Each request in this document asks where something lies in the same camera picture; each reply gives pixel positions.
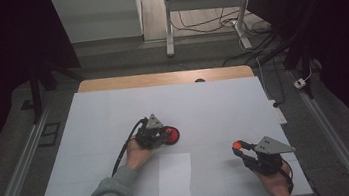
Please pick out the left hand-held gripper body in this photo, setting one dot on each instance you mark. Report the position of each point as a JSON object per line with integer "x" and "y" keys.
{"x": 150, "y": 136}

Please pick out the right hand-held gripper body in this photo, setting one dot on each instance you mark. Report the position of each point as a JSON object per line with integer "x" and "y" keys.
{"x": 267, "y": 162}

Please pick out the round red ink pad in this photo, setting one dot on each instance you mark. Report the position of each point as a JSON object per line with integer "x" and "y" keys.
{"x": 175, "y": 134}

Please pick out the small orange stamp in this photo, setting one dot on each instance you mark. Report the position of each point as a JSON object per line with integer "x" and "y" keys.
{"x": 236, "y": 144}

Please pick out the white paper sheet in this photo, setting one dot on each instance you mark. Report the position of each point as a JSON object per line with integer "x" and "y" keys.
{"x": 174, "y": 178}

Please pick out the person's left hand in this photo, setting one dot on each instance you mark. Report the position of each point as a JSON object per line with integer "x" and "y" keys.
{"x": 136, "y": 156}

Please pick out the person's right hand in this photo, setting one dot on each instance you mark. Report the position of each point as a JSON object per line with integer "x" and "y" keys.
{"x": 277, "y": 186}

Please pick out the white power strip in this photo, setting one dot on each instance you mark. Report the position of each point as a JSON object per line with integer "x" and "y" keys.
{"x": 279, "y": 113}

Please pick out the large white table cover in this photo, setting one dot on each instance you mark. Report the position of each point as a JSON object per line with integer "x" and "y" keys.
{"x": 214, "y": 106}

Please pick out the dark table grommet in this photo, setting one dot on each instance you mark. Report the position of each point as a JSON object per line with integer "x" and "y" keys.
{"x": 199, "y": 80}

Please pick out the small white adapter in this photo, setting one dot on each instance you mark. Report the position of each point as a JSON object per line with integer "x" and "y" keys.
{"x": 299, "y": 83}

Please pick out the white cabinet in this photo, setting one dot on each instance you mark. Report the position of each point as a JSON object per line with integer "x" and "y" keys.
{"x": 98, "y": 16}

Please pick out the white desk frame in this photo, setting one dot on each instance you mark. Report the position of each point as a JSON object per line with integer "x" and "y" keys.
{"x": 204, "y": 2}

